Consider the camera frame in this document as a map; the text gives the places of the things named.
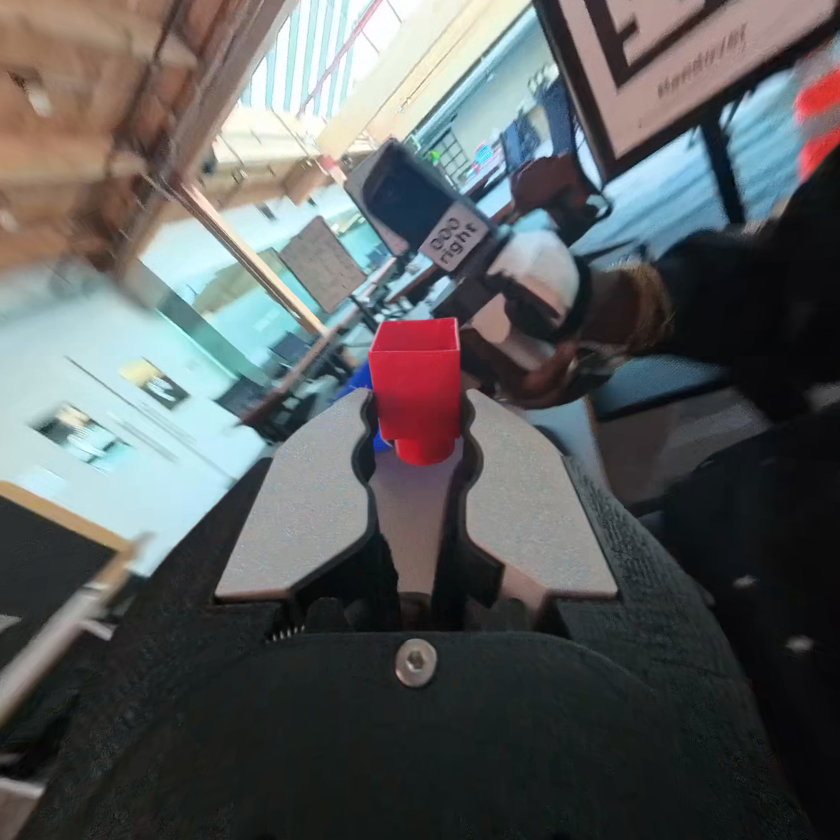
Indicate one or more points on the person's right hand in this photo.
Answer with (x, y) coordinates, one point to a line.
(604, 315)

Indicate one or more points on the written whiteboard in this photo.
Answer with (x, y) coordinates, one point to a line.
(322, 263)

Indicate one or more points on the red foam block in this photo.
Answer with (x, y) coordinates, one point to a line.
(414, 381)

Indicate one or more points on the blue plastic bin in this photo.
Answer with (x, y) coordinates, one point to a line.
(357, 381)

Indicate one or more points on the brown leather chair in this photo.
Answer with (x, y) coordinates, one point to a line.
(558, 190)

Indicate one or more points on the wooden support post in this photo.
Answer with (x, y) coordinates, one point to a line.
(243, 256)

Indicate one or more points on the orange traffic cone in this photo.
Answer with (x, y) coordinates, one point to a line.
(820, 118)

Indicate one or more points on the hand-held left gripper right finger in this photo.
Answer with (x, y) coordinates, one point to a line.
(532, 519)

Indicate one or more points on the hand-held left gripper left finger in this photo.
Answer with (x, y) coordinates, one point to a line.
(302, 512)

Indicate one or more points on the printed marker sign board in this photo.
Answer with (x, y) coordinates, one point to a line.
(683, 66)

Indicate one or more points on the person's right forearm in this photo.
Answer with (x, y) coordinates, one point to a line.
(748, 302)

